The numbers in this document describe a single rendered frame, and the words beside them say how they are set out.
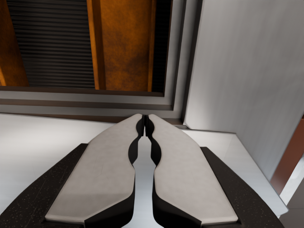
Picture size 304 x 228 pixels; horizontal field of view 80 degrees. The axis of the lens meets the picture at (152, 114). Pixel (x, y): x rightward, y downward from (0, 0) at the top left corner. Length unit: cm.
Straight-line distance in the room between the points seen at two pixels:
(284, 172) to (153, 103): 17
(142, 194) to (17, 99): 14
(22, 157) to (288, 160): 25
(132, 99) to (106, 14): 16
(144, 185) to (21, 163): 11
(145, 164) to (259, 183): 11
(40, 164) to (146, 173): 9
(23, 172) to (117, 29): 21
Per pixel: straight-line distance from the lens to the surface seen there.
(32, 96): 18
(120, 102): 16
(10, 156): 19
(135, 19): 29
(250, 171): 19
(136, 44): 29
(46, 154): 18
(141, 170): 17
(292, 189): 57
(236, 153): 17
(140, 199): 20
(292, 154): 24
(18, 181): 21
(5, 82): 32
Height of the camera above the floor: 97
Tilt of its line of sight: 62 degrees down
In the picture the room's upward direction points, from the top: 177 degrees clockwise
